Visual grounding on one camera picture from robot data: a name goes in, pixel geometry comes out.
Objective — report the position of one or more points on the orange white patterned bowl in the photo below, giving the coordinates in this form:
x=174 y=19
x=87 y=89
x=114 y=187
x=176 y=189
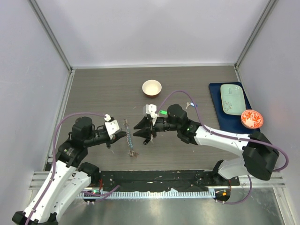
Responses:
x=251 y=119

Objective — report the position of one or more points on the red bowl white inside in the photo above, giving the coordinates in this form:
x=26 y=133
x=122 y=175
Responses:
x=151 y=88

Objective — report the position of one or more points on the black tag key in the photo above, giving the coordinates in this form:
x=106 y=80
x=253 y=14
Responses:
x=146 y=141

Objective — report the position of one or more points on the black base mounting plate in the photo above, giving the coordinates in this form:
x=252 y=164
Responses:
x=163 y=180

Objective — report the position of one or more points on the green tag key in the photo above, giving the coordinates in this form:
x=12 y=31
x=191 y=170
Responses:
x=163 y=112

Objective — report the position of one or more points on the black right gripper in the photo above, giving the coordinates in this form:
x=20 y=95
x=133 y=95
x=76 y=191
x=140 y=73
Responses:
x=146 y=132

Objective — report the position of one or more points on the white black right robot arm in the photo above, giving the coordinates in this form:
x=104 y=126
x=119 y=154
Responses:
x=255 y=155

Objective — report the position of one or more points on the pale green rectangular plate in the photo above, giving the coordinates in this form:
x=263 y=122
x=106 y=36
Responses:
x=232 y=99

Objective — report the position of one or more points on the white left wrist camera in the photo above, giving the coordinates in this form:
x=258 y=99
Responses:
x=111 y=125

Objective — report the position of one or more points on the blue tag key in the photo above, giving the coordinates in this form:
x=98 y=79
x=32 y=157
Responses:
x=189 y=104

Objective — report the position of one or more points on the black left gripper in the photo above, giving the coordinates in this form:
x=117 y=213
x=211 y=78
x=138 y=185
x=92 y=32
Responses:
x=116 y=137

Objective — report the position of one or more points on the perforated cable duct strip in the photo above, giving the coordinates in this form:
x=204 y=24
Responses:
x=172 y=194

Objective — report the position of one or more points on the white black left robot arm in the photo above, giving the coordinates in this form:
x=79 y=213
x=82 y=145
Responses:
x=69 y=176

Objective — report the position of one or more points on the aluminium frame rail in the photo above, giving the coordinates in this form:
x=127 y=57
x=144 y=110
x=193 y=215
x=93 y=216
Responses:
x=49 y=32

